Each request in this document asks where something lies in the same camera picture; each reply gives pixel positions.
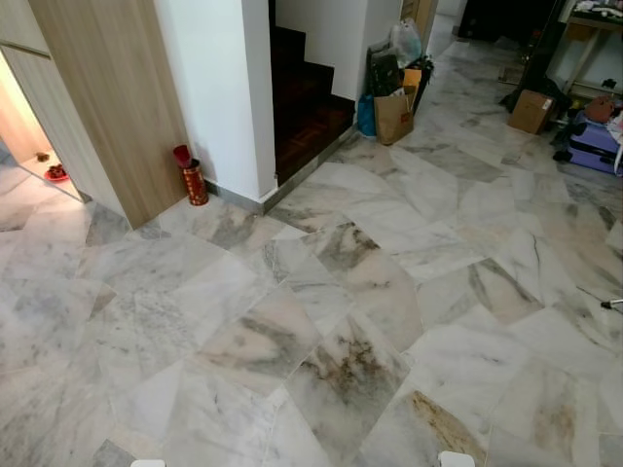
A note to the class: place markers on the brown paper bag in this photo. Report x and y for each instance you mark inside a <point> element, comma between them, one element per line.
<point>393,119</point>

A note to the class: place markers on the purple suitcase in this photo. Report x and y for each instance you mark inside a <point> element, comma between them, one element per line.
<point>594,146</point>

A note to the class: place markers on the brown cardboard box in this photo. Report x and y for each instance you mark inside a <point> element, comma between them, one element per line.
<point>531,112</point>

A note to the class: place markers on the clear plastic bag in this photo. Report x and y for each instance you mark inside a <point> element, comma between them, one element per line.
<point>406,41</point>

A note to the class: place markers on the small orange box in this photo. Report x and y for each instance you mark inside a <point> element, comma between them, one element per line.
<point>414,80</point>

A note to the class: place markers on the small red dish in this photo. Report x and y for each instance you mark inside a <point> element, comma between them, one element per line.
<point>56,174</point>

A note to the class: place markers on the light wood cabinet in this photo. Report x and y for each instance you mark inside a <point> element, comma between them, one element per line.
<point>107,97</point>

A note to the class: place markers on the black stand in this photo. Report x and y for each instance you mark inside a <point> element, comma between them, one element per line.
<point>540,53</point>

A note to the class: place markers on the red tin can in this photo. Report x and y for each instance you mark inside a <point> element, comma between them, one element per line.
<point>197,185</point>

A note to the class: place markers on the black bag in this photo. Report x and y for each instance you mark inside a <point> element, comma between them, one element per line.
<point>384,73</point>

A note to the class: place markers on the small brown handbag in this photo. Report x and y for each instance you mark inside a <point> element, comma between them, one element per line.
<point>599,109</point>

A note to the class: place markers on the thin metal rod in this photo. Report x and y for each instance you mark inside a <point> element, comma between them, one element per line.
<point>613,305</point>

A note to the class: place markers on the white table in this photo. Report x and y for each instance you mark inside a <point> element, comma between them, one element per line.
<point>594,58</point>

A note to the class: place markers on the blue bag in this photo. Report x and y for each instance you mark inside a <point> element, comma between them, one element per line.
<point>366,117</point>

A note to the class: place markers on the dark wooden staircase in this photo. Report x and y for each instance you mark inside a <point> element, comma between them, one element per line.
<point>302,117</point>

